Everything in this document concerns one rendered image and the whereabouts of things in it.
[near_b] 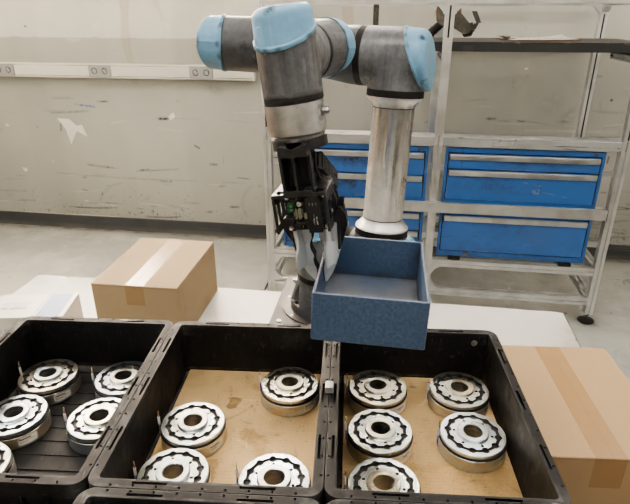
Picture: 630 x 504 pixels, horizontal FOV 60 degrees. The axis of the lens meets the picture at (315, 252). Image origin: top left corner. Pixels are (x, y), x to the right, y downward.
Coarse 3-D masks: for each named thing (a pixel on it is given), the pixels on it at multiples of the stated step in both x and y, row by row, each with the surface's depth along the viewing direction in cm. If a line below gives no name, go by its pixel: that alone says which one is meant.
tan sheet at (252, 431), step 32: (192, 384) 102; (224, 384) 102; (256, 384) 102; (224, 416) 94; (256, 416) 94; (160, 448) 87; (224, 448) 87; (256, 448) 87; (288, 448) 87; (224, 480) 81
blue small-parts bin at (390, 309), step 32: (352, 256) 88; (384, 256) 88; (416, 256) 87; (320, 288) 77; (352, 288) 85; (384, 288) 86; (416, 288) 86; (320, 320) 71; (352, 320) 70; (384, 320) 70; (416, 320) 69
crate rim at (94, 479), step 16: (176, 336) 100; (160, 352) 95; (144, 384) 87; (320, 384) 86; (320, 400) 83; (128, 416) 80; (320, 416) 80; (320, 432) 77; (112, 448) 74; (320, 448) 76; (96, 464) 71; (320, 464) 71; (96, 480) 69; (112, 480) 69; (128, 480) 69; (144, 480) 69; (320, 480) 69; (288, 496) 67; (304, 496) 66; (320, 496) 67
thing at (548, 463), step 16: (480, 336) 100; (496, 336) 99; (336, 352) 97; (496, 352) 95; (336, 368) 90; (336, 384) 87; (512, 384) 86; (336, 400) 83; (336, 416) 80; (528, 416) 80; (336, 432) 77; (336, 448) 74; (544, 448) 74; (336, 464) 71; (544, 464) 71; (560, 480) 69; (336, 496) 66; (352, 496) 67; (368, 496) 66; (384, 496) 66; (400, 496) 66; (416, 496) 66; (432, 496) 66; (448, 496) 66; (464, 496) 66; (480, 496) 66; (496, 496) 66; (560, 496) 66
